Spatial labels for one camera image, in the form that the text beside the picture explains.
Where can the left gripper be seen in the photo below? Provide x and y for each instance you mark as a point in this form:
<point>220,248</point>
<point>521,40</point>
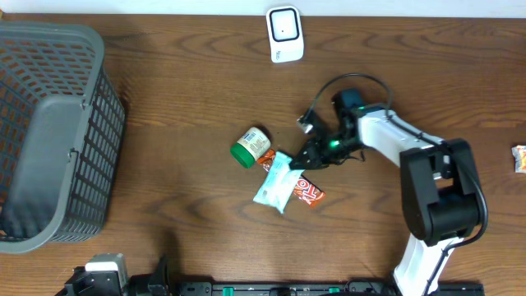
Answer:
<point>159,285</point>

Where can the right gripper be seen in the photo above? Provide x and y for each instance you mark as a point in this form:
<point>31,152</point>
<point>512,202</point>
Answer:
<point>321,159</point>

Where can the orange chocolate bar wrapper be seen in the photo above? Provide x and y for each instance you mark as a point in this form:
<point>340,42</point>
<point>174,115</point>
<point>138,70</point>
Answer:
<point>304,190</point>

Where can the teal wet wipes pack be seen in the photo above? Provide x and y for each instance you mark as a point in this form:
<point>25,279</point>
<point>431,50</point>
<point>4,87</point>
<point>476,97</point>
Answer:
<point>279,183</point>

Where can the green lid white jar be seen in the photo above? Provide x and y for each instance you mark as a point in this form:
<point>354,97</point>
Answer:
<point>253,144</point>

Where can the orange tissue pack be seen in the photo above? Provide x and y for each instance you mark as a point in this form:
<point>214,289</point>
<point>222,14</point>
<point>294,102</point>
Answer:
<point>519,153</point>

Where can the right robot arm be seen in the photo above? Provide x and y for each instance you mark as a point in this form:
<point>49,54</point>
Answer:
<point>442,199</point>

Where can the white barcode scanner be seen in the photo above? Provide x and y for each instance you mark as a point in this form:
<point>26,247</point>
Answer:
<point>285,34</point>

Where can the grey plastic shopping basket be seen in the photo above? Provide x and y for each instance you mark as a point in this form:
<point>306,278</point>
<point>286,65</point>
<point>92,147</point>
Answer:
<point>62,126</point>

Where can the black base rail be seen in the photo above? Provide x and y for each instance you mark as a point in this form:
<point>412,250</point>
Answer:
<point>355,287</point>

